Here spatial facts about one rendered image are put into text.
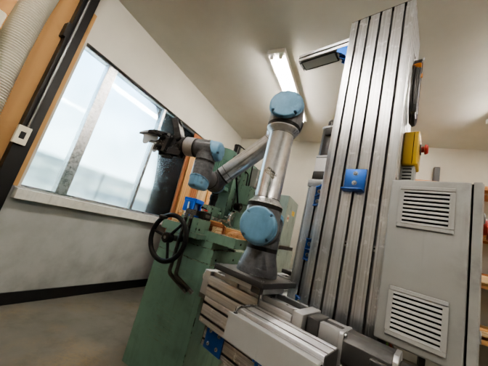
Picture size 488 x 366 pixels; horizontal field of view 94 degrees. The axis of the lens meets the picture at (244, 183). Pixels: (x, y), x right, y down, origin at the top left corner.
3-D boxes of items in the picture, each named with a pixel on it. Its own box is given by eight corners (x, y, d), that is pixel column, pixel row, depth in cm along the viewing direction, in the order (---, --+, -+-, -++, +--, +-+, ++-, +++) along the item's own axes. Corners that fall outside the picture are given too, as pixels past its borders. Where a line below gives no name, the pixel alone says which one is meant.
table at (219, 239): (149, 224, 152) (153, 216, 153) (180, 229, 178) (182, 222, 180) (226, 248, 124) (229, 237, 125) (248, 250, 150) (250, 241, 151)
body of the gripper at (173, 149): (150, 147, 88) (176, 152, 85) (159, 129, 91) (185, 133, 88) (160, 157, 95) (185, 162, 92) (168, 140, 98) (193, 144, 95)
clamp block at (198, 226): (176, 227, 142) (181, 213, 144) (190, 230, 154) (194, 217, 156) (195, 233, 135) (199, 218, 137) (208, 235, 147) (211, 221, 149)
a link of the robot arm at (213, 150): (215, 159, 81) (221, 137, 83) (187, 155, 84) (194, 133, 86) (221, 166, 88) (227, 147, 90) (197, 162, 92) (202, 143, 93)
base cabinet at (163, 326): (120, 360, 142) (157, 245, 156) (181, 334, 192) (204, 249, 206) (172, 401, 121) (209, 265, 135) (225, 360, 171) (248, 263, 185)
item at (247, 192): (237, 202, 178) (242, 184, 181) (242, 205, 186) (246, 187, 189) (246, 205, 175) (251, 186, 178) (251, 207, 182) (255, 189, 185)
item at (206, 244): (164, 234, 157) (165, 228, 158) (184, 236, 175) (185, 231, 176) (210, 249, 138) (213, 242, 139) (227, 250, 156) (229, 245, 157)
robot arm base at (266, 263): (283, 279, 85) (289, 253, 87) (261, 279, 74) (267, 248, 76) (252, 267, 95) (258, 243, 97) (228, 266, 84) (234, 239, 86)
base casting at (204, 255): (157, 246, 156) (162, 232, 158) (205, 249, 206) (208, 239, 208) (210, 265, 135) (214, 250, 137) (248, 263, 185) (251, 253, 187)
